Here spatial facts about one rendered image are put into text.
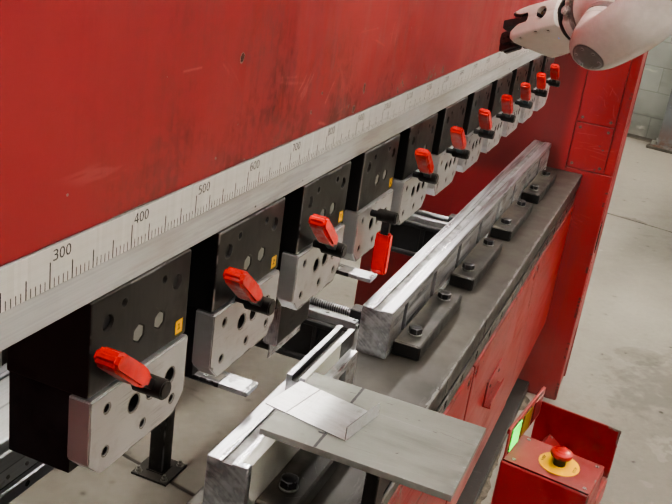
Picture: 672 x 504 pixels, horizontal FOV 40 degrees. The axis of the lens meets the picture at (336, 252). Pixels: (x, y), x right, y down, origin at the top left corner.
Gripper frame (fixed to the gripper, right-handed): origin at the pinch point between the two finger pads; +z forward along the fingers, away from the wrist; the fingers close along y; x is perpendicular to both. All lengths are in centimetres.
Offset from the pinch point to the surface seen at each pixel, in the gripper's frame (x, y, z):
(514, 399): -58, 135, 144
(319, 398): -62, -25, -3
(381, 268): -42.0, -19.5, -3.7
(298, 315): -51, -32, -5
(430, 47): -6.9, -16.3, -1.9
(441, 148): -16.1, 0.6, 16.0
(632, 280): 12, 273, 227
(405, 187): -27.3, -12.3, 5.1
